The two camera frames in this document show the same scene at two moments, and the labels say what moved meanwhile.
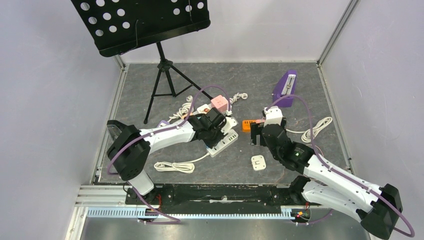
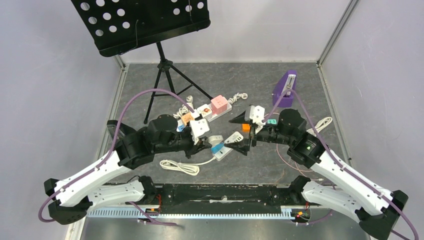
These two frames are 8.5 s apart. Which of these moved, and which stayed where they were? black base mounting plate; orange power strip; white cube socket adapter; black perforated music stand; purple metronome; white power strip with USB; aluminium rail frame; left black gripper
Moved: left black gripper; white power strip with USB
Stayed: white cube socket adapter; orange power strip; black perforated music stand; black base mounting plate; purple metronome; aluminium rail frame
